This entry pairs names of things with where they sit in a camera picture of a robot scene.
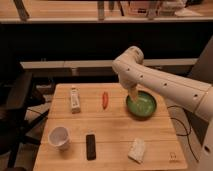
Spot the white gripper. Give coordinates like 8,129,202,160
118,75,138,101

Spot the red chili pepper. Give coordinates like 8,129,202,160
102,92,108,109

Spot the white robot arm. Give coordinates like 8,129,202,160
112,46,213,171

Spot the green bowl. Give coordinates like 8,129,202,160
126,91,157,118

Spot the white folded cloth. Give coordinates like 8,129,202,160
128,138,146,164

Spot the black remote control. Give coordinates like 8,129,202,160
86,134,96,160

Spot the white paper cup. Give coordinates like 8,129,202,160
48,126,70,150

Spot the grey metal shelf rail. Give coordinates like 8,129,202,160
21,58,197,75

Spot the black cable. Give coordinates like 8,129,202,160
166,104,203,164

